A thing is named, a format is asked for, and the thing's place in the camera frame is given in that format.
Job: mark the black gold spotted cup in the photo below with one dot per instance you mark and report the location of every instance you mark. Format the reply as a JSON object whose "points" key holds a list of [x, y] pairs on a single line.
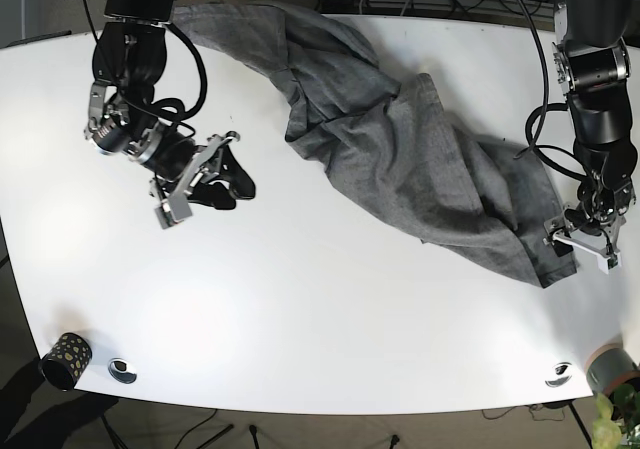
{"points": [[67, 360]]}

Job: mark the grey T-shirt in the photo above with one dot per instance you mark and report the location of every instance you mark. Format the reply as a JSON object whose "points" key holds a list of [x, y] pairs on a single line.
{"points": [[387, 145]]}

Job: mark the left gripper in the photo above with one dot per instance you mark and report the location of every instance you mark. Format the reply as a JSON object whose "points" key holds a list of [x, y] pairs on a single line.
{"points": [[574, 230]]}

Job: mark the silver table grommet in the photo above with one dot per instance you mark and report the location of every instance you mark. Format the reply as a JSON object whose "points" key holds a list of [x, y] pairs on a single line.
{"points": [[560, 374], [122, 371]]}

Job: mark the grey plant pot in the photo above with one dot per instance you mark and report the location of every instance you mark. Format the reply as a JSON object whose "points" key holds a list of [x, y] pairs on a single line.
{"points": [[609, 367]]}

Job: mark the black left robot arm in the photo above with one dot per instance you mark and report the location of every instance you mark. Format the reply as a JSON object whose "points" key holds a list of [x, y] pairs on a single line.
{"points": [[593, 68]]}

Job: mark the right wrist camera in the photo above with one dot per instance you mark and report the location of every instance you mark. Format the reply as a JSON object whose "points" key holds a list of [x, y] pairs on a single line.
{"points": [[171, 212]]}

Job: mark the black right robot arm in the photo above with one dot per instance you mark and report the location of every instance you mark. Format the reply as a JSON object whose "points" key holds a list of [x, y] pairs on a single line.
{"points": [[125, 116]]}

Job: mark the green plant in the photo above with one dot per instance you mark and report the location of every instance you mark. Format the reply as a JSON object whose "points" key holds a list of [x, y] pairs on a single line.
{"points": [[617, 423]]}

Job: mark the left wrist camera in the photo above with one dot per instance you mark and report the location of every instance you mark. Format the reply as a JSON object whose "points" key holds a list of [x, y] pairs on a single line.
{"points": [[607, 262]]}

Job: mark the left silver table grommet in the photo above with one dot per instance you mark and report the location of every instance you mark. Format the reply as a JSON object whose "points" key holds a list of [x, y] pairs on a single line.
{"points": [[122, 371]]}

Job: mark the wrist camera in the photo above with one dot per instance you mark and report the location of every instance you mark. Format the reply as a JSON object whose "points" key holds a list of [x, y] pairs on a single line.
{"points": [[171, 212], [607, 262]]}

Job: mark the right silver table grommet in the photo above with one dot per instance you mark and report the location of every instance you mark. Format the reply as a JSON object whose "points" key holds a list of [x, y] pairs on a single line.
{"points": [[560, 374]]}

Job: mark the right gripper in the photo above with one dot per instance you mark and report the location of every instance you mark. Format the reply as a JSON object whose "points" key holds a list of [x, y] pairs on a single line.
{"points": [[207, 175]]}

